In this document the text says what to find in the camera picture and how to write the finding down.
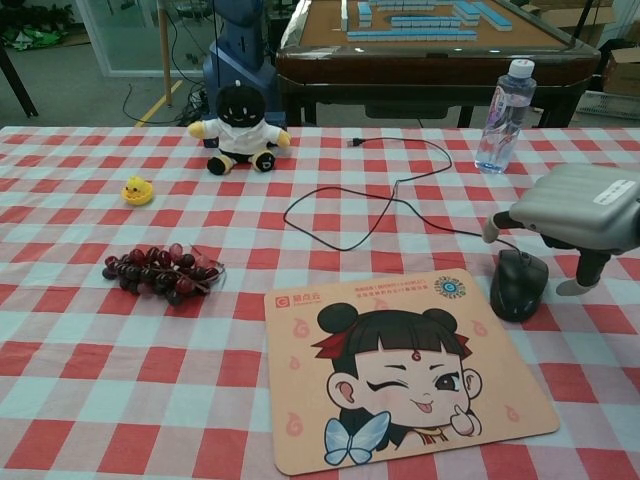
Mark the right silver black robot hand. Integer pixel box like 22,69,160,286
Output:
482,163,640,297

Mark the black computer mouse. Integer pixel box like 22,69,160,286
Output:
488,248,550,323

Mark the black mouse cable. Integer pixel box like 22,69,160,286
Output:
283,137,521,255

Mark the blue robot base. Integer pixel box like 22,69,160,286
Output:
202,0,281,119

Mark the cartoon girl mouse pad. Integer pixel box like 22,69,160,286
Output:
263,268,561,476

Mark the grey plastic crate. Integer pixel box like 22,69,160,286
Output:
574,91,640,121

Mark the clear plastic water bottle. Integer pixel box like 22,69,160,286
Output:
473,57,538,175

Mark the brown cardboard box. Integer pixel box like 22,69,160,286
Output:
529,0,617,37
602,47,640,99

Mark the dark wooden mahjong table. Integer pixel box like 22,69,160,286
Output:
274,0,603,129

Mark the black headed plush doll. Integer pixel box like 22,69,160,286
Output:
187,81,293,176

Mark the dark red grape bunch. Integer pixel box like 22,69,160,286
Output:
102,242,227,308

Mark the light wooden stick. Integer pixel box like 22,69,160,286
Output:
157,0,174,108

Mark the yellow rubber duck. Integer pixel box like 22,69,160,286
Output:
121,174,155,207

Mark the glass partition panel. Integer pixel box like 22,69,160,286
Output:
87,0,166,79

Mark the red white checkered tablecloth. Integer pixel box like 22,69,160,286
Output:
0,124,640,480

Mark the black metal table leg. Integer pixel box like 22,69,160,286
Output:
0,47,39,119

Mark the green black bag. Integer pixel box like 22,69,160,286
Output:
0,27,69,52

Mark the black floor cable tangle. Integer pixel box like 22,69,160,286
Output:
174,79,209,126

